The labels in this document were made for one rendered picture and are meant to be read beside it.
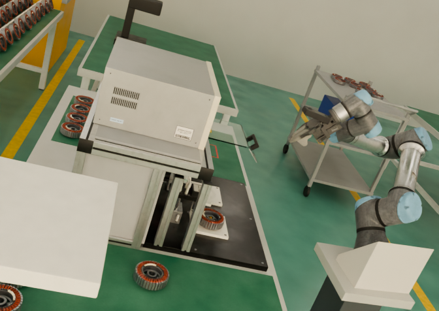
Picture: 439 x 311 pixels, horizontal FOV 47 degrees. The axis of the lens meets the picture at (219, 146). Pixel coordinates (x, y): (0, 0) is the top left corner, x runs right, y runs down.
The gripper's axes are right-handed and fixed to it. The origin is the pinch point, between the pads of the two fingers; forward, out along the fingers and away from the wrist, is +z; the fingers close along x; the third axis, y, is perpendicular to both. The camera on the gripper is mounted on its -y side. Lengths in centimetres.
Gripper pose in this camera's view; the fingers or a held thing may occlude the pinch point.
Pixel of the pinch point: (291, 138)
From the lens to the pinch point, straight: 211.4
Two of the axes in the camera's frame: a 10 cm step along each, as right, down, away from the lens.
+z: -8.3, 5.3, 1.6
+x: -0.9, -4.1, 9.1
